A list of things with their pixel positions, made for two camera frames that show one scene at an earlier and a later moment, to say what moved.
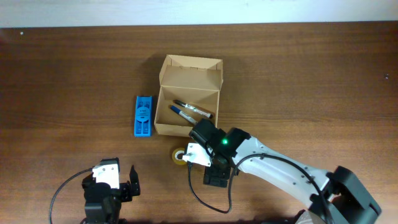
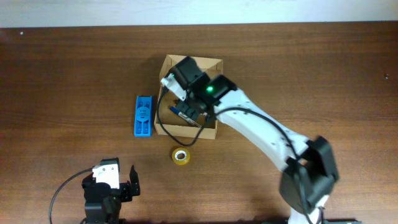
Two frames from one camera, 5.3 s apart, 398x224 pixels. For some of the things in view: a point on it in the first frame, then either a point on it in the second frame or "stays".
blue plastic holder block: [143, 116] stays
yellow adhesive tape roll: [175, 156] stays
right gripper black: [222, 173] to [183, 106]
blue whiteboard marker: [180, 112] stays
